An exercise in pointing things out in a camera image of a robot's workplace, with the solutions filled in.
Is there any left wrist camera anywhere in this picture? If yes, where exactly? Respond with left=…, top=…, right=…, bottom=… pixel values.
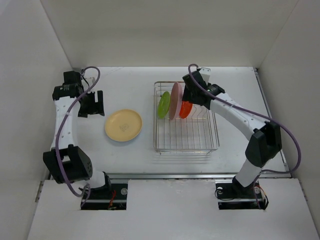
left=86, top=77, right=96, bottom=86

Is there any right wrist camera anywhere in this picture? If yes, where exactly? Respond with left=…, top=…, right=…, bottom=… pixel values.
left=199, top=67, right=211, bottom=85

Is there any beige plate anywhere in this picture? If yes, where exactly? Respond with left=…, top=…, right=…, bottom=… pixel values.
left=104, top=109, right=143, bottom=142

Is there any wire dish rack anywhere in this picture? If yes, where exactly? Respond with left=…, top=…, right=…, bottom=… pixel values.
left=153, top=81, right=220, bottom=154

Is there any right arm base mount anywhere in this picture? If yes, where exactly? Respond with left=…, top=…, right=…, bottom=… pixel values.
left=214, top=182, right=269, bottom=210

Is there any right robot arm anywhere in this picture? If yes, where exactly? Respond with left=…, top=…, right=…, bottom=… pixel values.
left=182, top=69, right=282, bottom=197

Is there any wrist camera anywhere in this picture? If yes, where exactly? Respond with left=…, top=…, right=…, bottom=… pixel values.
left=86, top=77, right=96, bottom=86
left=199, top=67, right=211, bottom=85

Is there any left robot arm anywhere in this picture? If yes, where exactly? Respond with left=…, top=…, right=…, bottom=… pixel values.
left=42, top=69, right=112, bottom=199

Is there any pink plate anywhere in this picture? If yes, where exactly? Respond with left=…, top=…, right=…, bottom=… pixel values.
left=169, top=82, right=183, bottom=120

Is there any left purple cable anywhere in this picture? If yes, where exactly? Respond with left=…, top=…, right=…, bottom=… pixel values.
left=54, top=65, right=101, bottom=207

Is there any orange translucent plate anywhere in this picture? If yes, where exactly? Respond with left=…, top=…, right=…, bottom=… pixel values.
left=179, top=101, right=193, bottom=119

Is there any green plate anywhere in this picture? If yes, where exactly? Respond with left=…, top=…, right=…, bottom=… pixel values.
left=157, top=91, right=171, bottom=119

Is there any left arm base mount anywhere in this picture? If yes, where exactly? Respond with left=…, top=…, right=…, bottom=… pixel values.
left=80, top=179, right=129, bottom=211

